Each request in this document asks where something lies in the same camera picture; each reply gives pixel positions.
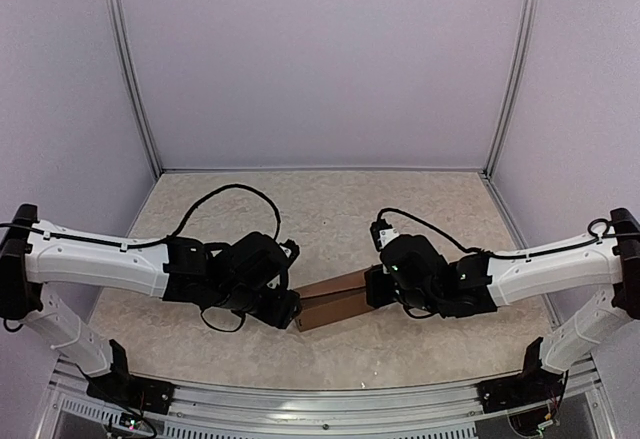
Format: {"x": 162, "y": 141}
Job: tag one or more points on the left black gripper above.
{"x": 282, "y": 313}

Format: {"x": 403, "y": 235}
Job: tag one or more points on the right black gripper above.
{"x": 376, "y": 295}

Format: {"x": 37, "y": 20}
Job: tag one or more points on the brown cardboard box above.
{"x": 332, "y": 300}

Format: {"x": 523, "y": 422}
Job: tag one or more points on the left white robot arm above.
{"x": 36, "y": 254}

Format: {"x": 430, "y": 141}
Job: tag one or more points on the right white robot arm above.
{"x": 607, "y": 256}

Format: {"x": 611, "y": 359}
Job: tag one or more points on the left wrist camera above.
{"x": 291, "y": 250}

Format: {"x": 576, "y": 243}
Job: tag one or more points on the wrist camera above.
{"x": 291, "y": 250}
{"x": 382, "y": 233}

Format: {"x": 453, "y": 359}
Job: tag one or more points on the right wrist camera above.
{"x": 382, "y": 233}

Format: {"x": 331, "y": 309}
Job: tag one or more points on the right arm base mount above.
{"x": 515, "y": 391}

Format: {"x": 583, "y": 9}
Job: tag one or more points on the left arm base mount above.
{"x": 132, "y": 392}

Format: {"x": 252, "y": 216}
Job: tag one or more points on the front aluminium rail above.
{"x": 445, "y": 410}

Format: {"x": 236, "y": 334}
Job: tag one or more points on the right aluminium frame post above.
{"x": 516, "y": 72}

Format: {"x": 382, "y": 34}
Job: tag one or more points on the aluminium frame post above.
{"x": 131, "y": 83}
{"x": 516, "y": 72}

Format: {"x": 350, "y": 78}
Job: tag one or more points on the left aluminium frame post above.
{"x": 131, "y": 83}

